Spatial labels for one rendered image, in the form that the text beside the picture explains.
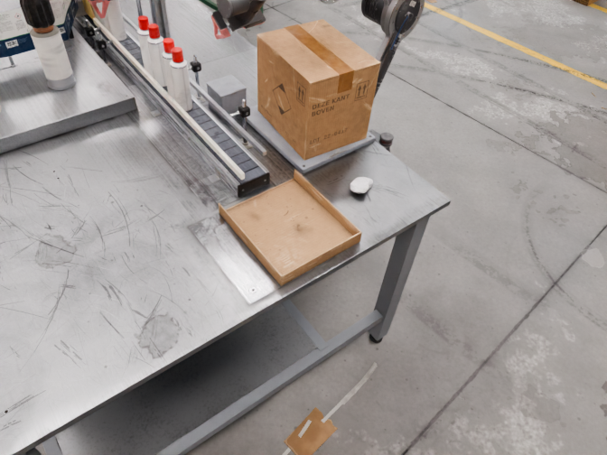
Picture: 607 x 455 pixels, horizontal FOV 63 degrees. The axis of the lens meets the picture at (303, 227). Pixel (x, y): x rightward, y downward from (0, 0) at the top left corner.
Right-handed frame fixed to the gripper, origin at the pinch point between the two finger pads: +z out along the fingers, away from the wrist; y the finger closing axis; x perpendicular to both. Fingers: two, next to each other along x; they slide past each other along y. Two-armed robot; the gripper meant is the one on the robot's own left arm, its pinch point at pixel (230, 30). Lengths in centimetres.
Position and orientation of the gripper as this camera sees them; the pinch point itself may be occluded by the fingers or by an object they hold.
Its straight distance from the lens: 149.4
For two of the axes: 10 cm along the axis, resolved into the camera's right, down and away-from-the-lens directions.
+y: -7.1, 5.0, -4.9
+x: 5.1, 8.5, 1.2
